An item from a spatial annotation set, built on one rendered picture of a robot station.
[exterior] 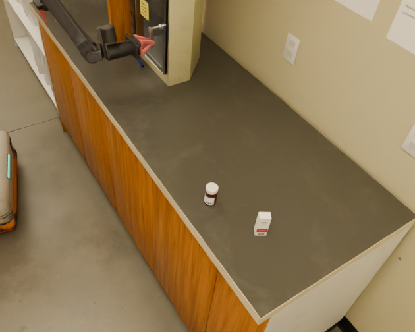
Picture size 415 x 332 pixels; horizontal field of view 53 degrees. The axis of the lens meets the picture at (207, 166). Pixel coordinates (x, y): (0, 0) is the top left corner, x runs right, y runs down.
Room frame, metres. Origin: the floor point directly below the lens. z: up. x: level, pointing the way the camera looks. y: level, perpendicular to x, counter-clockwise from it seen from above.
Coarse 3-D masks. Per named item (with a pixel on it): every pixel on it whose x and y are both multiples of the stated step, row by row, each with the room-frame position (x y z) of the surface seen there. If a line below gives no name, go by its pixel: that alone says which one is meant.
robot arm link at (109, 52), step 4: (104, 44) 1.38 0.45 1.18; (108, 44) 1.38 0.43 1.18; (112, 44) 1.41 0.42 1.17; (116, 44) 1.41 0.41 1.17; (104, 48) 1.38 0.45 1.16; (108, 48) 1.38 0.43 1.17; (112, 48) 1.38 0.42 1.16; (116, 48) 1.39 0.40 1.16; (104, 52) 1.38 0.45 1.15; (108, 52) 1.36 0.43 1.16; (112, 52) 1.37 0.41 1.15; (116, 52) 1.38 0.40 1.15; (120, 52) 1.39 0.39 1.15; (104, 56) 1.37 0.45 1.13; (108, 56) 1.37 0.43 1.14; (112, 56) 1.37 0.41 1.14; (116, 56) 1.38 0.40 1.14; (120, 56) 1.39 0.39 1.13; (108, 60) 1.37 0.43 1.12
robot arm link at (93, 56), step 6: (108, 24) 1.44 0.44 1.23; (96, 30) 1.39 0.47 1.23; (102, 30) 1.39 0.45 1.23; (108, 30) 1.39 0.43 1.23; (114, 30) 1.41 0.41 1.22; (102, 36) 1.39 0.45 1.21; (108, 36) 1.39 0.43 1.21; (114, 36) 1.40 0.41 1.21; (102, 42) 1.38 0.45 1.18; (108, 42) 1.38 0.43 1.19; (102, 48) 1.41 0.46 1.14; (90, 54) 1.34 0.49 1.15; (96, 54) 1.35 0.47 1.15; (102, 54) 1.37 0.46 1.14; (90, 60) 1.34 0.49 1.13; (96, 60) 1.34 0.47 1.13; (102, 60) 1.35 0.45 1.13
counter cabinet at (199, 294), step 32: (64, 64) 1.82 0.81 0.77; (64, 96) 1.93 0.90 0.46; (64, 128) 2.11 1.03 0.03; (96, 128) 1.51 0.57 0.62; (96, 160) 1.58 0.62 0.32; (128, 160) 1.22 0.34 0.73; (128, 192) 1.24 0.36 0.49; (160, 192) 0.99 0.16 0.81; (128, 224) 1.27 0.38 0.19; (160, 224) 0.99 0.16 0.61; (160, 256) 0.99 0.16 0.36; (192, 256) 0.80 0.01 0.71; (384, 256) 0.89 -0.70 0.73; (192, 288) 0.78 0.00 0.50; (224, 288) 0.65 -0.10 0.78; (320, 288) 0.65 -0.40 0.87; (352, 288) 0.83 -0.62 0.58; (192, 320) 0.76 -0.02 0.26; (224, 320) 0.63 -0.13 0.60; (288, 320) 0.59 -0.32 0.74; (320, 320) 0.76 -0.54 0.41
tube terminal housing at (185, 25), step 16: (176, 0) 1.51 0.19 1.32; (192, 0) 1.56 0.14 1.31; (176, 16) 1.51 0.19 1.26; (192, 16) 1.56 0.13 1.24; (176, 32) 1.51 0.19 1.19; (192, 32) 1.56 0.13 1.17; (176, 48) 1.51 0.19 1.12; (192, 48) 1.58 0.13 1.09; (176, 64) 1.52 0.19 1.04; (192, 64) 1.61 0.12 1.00; (176, 80) 1.52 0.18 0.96
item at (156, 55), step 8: (136, 0) 1.69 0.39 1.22; (144, 0) 1.63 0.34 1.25; (152, 0) 1.58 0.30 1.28; (160, 0) 1.53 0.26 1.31; (136, 8) 1.70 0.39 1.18; (152, 8) 1.58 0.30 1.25; (160, 8) 1.53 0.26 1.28; (136, 16) 1.70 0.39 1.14; (152, 16) 1.58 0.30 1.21; (160, 16) 1.53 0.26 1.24; (136, 24) 1.70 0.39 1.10; (144, 24) 1.64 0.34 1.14; (152, 24) 1.58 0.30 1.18; (136, 32) 1.70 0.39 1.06; (144, 32) 1.64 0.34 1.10; (160, 32) 1.53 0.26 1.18; (160, 40) 1.53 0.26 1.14; (152, 48) 1.58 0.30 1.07; (160, 48) 1.53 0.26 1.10; (152, 56) 1.58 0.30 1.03; (160, 56) 1.53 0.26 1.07; (160, 64) 1.53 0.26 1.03
